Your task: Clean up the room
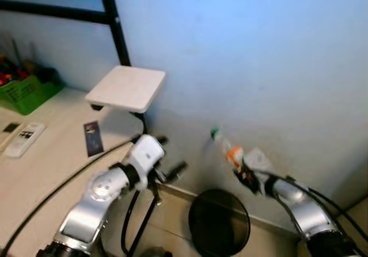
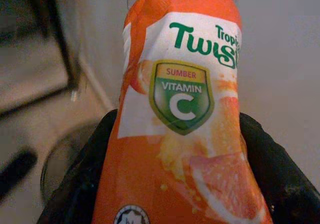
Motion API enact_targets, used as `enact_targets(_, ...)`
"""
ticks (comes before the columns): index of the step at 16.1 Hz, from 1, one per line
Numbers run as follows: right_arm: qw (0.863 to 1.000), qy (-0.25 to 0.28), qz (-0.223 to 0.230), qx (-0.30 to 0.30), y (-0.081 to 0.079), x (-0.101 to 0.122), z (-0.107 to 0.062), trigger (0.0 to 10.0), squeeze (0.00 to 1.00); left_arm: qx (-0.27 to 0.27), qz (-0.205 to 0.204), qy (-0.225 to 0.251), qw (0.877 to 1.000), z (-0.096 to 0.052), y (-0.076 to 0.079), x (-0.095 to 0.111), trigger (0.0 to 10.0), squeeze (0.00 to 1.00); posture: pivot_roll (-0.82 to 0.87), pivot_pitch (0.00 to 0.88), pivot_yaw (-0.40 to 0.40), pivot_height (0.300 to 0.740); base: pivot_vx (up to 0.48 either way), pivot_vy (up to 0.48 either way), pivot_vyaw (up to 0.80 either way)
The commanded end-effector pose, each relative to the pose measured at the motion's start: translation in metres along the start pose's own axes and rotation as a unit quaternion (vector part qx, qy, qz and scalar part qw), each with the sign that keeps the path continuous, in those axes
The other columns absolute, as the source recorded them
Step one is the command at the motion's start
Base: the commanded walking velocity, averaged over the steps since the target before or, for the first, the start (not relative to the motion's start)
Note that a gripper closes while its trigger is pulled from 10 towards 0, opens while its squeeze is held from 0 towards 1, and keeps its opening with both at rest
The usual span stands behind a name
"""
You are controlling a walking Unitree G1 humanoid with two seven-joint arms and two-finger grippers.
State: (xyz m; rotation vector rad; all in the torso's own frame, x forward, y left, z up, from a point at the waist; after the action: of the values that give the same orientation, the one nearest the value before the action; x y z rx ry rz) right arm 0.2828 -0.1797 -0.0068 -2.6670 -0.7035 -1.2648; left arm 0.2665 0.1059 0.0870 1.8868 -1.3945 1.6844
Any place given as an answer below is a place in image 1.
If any orange juice plastic bottle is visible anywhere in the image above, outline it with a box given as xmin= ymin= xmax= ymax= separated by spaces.
xmin=210 ymin=128 xmax=246 ymax=170

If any dark printed card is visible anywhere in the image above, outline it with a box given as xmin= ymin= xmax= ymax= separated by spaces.
xmin=83 ymin=120 xmax=106 ymax=158

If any white remote control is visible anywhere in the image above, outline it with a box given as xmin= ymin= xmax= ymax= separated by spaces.
xmin=2 ymin=121 xmax=47 ymax=159

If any green plastic basket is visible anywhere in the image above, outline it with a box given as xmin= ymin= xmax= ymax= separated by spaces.
xmin=0 ymin=53 xmax=65 ymax=116

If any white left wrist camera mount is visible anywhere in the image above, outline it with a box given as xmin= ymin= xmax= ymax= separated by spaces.
xmin=127 ymin=134 xmax=166 ymax=175

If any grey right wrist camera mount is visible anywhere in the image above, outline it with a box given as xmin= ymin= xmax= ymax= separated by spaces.
xmin=244 ymin=147 xmax=276 ymax=175

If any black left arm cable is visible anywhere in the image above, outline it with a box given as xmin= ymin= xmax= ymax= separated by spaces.
xmin=0 ymin=137 xmax=140 ymax=256

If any black metal frame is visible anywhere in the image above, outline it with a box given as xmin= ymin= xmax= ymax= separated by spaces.
xmin=0 ymin=0 xmax=132 ymax=67

